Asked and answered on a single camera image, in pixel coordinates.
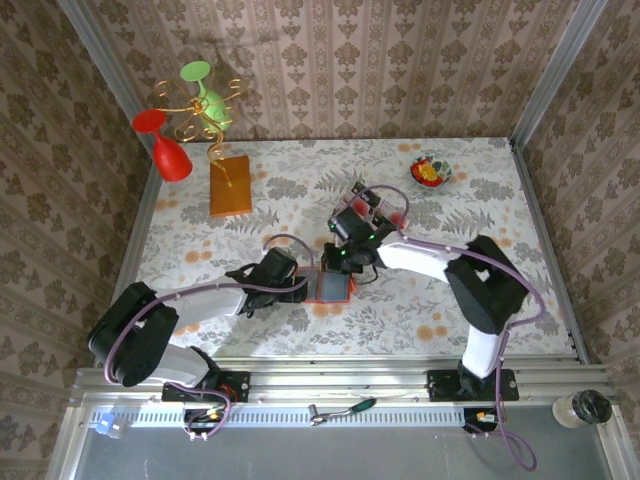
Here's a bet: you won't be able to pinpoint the gold wire rack wooden base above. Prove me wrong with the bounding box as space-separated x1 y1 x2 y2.
152 69 253 219

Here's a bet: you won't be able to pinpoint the aluminium table edge rail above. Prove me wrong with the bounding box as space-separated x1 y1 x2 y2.
94 149 164 366
509 139 591 366

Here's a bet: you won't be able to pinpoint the red wine glass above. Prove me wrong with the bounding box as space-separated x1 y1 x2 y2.
131 109 194 182

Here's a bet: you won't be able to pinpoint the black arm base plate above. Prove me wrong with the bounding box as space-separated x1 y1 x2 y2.
427 368 519 402
162 369 251 404

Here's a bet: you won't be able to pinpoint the grey metal platform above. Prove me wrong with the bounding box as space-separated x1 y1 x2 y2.
64 407 616 480

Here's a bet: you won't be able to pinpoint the yellow connector with wires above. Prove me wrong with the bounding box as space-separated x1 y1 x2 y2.
179 387 239 444
462 404 504 441

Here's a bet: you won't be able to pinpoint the white slotted cable duct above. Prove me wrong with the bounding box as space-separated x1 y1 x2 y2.
89 402 469 429

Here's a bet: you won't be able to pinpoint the red circle card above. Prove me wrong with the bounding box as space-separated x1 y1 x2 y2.
377 199 409 234
342 192 379 221

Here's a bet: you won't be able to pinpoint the green wine glass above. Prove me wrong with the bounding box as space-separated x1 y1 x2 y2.
179 60 235 132

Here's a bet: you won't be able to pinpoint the ratchet wrench green handle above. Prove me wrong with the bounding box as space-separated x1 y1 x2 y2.
308 397 379 427

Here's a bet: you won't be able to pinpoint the small patterned bowl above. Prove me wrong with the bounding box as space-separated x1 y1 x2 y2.
409 154 454 189

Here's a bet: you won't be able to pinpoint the aluminium base beam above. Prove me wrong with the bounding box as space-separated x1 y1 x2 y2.
74 357 616 407

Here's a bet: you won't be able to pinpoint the orange card holder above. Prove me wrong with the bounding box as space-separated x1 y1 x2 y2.
296 266 357 306

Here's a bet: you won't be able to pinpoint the clear jar black lid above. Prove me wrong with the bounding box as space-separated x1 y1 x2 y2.
552 389 614 430

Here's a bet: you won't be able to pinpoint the red yellow fruit pieces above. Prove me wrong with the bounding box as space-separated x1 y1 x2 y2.
412 158 444 185

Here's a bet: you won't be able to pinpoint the aluminium frame post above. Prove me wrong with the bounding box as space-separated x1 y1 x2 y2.
507 0 611 151
54 0 159 161

